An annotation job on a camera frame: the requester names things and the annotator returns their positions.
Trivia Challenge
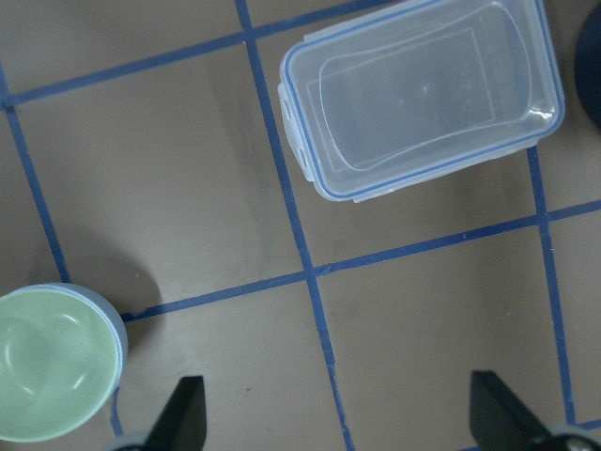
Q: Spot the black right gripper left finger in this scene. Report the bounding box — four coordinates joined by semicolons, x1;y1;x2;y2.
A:
143;376;208;450

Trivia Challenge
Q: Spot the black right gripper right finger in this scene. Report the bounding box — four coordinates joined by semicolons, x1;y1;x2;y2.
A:
469;370;559;451

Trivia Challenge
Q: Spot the light blue bowl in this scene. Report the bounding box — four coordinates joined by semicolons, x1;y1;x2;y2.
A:
0;282;129;424

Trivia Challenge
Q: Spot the light green bowl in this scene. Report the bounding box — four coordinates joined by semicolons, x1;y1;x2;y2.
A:
0;287;122;443

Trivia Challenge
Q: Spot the clear plastic food container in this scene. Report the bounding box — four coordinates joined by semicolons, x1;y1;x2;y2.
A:
278;1;565;203

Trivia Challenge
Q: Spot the dark blue saucepan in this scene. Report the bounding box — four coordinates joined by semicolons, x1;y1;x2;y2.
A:
574;5;600;129

